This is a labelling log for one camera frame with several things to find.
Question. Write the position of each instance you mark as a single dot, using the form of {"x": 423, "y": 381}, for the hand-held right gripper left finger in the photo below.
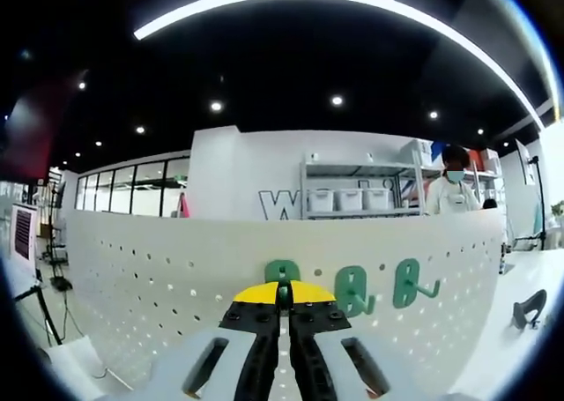
{"x": 247, "y": 330}

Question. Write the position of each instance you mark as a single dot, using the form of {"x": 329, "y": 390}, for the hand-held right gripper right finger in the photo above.
{"x": 321, "y": 330}

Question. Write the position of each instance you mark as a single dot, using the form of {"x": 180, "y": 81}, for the green hook assembly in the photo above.
{"x": 352, "y": 286}
{"x": 412, "y": 282}
{"x": 274, "y": 269}

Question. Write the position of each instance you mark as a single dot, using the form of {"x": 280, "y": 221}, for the white perforated mounting plate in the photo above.
{"x": 176, "y": 251}

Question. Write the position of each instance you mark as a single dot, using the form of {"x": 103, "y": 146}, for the white storage bin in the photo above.
{"x": 349, "y": 199}
{"x": 321, "y": 199}
{"x": 378, "y": 199}

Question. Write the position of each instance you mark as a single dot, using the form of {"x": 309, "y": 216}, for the pink cloth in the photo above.
{"x": 186, "y": 205}

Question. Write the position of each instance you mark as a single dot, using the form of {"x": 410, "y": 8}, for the grey metal shelf rack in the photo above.
{"x": 357, "y": 169}

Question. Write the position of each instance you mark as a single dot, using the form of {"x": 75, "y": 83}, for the black easel stand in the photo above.
{"x": 48, "y": 317}

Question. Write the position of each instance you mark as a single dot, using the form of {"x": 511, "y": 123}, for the white display panel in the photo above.
{"x": 24, "y": 233}

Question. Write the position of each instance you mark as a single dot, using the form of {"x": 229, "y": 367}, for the black tripod stand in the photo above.
{"x": 539, "y": 198}

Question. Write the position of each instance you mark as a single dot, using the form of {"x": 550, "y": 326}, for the dark red hanging screen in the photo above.
{"x": 31, "y": 128}

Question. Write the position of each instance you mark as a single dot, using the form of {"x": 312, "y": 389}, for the long ceiling strip light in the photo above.
{"x": 374, "y": 0}

